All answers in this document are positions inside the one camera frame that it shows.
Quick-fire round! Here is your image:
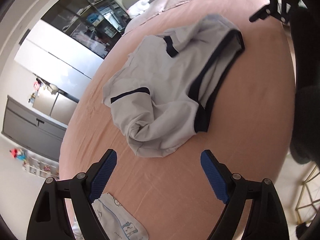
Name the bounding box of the white printed storage bag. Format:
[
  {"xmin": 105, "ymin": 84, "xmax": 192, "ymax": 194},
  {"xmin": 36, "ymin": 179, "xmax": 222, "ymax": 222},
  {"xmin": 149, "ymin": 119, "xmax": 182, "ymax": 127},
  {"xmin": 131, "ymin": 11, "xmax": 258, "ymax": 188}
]
[{"xmin": 92, "ymin": 193, "xmax": 149, "ymax": 240}]

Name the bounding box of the white shirt with navy trim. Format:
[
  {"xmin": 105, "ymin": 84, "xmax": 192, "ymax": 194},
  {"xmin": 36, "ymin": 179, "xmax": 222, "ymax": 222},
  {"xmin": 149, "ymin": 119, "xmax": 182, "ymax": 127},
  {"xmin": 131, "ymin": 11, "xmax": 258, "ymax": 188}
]
[{"xmin": 103, "ymin": 14, "xmax": 245, "ymax": 158}]

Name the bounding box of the dark sleeve forearm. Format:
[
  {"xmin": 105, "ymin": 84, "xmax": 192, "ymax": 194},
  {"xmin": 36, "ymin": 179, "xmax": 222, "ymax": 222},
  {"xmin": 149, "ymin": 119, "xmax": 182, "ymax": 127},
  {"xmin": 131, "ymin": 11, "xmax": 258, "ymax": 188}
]
[{"xmin": 290, "ymin": 7, "xmax": 319, "ymax": 165}]

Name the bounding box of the white storage shelf rack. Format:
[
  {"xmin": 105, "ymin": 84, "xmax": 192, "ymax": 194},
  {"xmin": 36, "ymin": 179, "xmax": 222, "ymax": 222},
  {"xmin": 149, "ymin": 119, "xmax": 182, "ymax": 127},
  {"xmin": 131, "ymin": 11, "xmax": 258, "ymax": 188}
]
[{"xmin": 22, "ymin": 157, "xmax": 59, "ymax": 180}]

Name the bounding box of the red and blue plush toy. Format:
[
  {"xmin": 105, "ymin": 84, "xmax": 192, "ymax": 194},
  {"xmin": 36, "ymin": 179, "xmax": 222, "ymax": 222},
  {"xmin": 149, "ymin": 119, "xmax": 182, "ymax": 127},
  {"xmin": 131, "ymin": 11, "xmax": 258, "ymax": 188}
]
[{"xmin": 9, "ymin": 148, "xmax": 27, "ymax": 160}]

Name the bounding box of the grey door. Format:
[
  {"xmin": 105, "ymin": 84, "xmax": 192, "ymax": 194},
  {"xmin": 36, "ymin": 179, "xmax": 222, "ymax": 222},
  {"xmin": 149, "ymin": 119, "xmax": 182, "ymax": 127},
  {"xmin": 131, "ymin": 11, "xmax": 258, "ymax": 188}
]
[{"xmin": 2, "ymin": 96, "xmax": 66, "ymax": 161}]

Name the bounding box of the pink bed sheet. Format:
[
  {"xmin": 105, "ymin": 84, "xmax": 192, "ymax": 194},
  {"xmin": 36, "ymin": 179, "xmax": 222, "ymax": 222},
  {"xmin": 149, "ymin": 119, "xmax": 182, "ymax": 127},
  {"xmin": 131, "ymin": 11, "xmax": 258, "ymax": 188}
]
[{"xmin": 59, "ymin": 0, "xmax": 295, "ymax": 239}]

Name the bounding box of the beige refrigerator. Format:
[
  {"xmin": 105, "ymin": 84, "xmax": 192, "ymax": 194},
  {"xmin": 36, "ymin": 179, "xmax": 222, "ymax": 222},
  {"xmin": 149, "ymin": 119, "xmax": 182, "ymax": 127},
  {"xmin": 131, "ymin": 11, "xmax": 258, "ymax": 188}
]
[{"xmin": 33, "ymin": 88, "xmax": 78, "ymax": 125}]

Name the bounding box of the pink plush on refrigerator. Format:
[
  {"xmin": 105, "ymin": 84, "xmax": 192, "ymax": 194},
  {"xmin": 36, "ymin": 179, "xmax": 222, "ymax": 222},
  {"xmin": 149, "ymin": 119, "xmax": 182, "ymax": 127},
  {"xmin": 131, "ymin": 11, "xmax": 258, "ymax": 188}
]
[{"xmin": 34, "ymin": 78, "xmax": 42, "ymax": 91}]

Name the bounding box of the dark glass display cabinet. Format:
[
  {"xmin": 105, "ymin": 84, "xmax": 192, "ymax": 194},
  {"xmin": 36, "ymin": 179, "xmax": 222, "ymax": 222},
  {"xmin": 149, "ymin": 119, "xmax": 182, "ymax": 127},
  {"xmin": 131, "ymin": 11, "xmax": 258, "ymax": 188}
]
[{"xmin": 41, "ymin": 0, "xmax": 131, "ymax": 59}]

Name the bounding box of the gold wire frame stand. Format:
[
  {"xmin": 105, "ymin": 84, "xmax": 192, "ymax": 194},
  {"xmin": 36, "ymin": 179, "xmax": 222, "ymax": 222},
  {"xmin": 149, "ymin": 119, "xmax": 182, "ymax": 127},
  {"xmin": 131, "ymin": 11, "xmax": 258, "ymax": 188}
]
[{"xmin": 295, "ymin": 165, "xmax": 319, "ymax": 225}]

